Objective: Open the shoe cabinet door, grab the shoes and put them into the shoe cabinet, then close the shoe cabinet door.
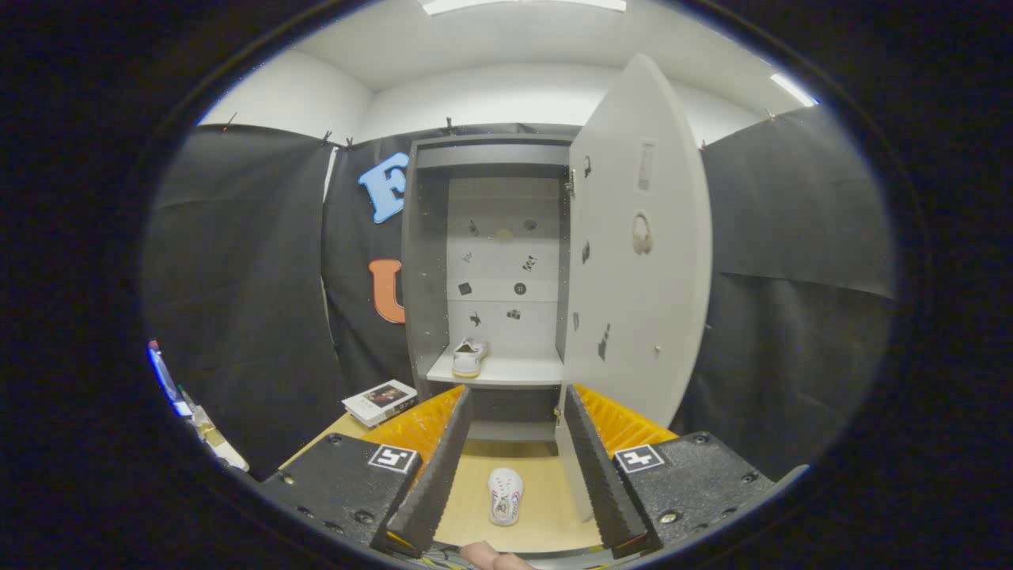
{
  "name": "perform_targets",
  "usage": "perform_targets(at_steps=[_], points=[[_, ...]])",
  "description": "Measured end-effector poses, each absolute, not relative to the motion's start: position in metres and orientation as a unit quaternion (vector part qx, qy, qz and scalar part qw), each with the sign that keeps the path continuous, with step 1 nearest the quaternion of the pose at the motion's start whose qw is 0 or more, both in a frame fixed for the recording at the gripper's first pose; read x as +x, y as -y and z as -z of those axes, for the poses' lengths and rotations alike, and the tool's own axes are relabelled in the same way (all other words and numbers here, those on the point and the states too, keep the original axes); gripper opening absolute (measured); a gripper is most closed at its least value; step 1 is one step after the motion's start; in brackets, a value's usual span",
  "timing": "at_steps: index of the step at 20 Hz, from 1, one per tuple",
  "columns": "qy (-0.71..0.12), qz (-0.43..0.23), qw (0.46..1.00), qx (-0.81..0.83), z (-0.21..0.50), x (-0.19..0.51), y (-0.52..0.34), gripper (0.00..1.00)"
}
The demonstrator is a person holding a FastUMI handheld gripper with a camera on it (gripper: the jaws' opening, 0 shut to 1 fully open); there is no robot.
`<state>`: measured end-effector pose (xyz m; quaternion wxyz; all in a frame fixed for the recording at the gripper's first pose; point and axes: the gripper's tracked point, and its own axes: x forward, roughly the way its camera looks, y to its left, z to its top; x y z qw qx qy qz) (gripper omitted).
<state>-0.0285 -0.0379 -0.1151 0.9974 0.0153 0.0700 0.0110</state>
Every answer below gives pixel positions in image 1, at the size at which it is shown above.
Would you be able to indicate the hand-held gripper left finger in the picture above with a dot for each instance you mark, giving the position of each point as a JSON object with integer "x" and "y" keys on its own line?
{"x": 435, "y": 483}

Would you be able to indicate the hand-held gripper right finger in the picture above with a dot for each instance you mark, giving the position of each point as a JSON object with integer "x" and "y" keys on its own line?
{"x": 605, "y": 483}

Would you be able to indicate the white canvas shoe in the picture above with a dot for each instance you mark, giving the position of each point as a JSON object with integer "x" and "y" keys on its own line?
{"x": 468, "y": 358}
{"x": 505, "y": 495}

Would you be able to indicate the grey shoe cabinet door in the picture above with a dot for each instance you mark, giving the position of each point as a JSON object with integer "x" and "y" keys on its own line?
{"x": 633, "y": 317}

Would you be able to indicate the grey shoe cabinet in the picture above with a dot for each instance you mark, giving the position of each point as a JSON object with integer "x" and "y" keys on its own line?
{"x": 427, "y": 261}

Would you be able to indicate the black backdrop cloth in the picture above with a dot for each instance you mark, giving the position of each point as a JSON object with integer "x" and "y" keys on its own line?
{"x": 237, "y": 277}

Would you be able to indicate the blue and white object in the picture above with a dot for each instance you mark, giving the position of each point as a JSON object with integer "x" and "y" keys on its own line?
{"x": 165, "y": 378}

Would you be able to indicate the small ceiling light panel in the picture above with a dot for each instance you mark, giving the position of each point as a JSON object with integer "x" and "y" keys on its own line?
{"x": 791, "y": 89}

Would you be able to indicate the large ceiling light panel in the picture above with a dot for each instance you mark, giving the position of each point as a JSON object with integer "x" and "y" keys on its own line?
{"x": 522, "y": 4}

